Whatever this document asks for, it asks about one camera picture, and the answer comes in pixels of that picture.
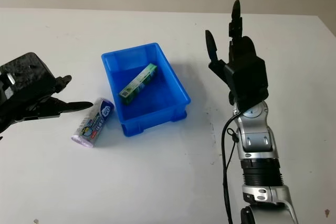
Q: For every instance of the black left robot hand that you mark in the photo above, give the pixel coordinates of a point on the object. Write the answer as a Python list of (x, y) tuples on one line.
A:
[(34, 106)]

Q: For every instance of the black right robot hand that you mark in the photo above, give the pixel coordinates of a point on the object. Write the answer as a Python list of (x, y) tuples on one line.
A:
[(242, 48)]

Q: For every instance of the purple white gum canister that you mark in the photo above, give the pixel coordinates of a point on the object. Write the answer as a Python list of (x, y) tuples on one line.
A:
[(93, 124)]

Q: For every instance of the green chewing gum box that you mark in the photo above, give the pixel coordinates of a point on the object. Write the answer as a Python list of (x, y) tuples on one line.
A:
[(137, 83)]

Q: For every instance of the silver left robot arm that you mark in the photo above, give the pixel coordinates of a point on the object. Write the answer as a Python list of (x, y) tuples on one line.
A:
[(258, 140)]

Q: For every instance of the blue plastic tray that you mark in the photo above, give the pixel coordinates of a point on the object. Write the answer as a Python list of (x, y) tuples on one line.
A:
[(155, 119)]

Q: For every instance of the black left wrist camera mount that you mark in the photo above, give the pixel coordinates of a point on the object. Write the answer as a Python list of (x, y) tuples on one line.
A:
[(29, 74)]

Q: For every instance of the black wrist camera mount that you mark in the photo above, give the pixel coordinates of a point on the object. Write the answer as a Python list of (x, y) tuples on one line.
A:
[(249, 82), (29, 74)]

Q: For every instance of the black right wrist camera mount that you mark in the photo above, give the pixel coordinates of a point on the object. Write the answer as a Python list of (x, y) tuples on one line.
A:
[(249, 82)]

